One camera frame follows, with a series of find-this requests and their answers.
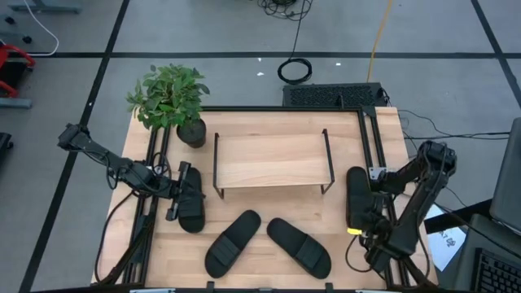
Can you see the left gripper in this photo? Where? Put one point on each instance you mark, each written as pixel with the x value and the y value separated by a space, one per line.
pixel 173 191

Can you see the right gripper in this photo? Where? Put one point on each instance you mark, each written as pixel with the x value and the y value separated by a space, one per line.
pixel 380 219

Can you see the black rubber slide sandal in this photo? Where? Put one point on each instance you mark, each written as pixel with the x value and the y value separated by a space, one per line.
pixel 357 195
pixel 232 244
pixel 193 219
pixel 299 248

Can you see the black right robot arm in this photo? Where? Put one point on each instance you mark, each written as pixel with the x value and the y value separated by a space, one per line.
pixel 421 203

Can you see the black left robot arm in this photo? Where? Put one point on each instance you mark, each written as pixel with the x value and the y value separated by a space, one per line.
pixel 122 169

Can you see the yellow tape tag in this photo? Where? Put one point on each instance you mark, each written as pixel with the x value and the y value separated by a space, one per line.
pixel 354 231

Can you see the white paper sheet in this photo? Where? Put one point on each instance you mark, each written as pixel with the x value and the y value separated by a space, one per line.
pixel 445 244

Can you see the black desk foot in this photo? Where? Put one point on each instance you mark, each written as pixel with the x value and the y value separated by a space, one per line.
pixel 456 215

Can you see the black table clamp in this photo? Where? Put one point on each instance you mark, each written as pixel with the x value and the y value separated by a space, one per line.
pixel 329 287
pixel 210 287

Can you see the green potted plant black pot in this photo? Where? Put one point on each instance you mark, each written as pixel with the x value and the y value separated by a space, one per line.
pixel 171 97

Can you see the grey keyboard tray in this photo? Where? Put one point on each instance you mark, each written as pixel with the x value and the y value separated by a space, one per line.
pixel 480 232

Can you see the black keyboard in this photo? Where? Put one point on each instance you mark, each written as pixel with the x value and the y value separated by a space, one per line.
pixel 329 95
pixel 498 272

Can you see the grey desk foot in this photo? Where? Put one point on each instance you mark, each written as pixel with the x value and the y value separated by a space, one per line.
pixel 45 7
pixel 14 103

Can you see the black caster wheel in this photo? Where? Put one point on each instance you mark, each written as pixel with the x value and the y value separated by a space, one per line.
pixel 27 39
pixel 9 20

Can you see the silver frame bracket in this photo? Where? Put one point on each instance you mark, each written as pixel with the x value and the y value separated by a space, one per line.
pixel 377 173

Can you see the wooden shelf with black frame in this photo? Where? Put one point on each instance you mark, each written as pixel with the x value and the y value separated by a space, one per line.
pixel 272 163

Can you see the black aluminium rig frame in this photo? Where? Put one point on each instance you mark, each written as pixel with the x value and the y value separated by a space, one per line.
pixel 285 108

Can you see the red metal frame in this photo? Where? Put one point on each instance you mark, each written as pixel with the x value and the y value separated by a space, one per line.
pixel 12 49

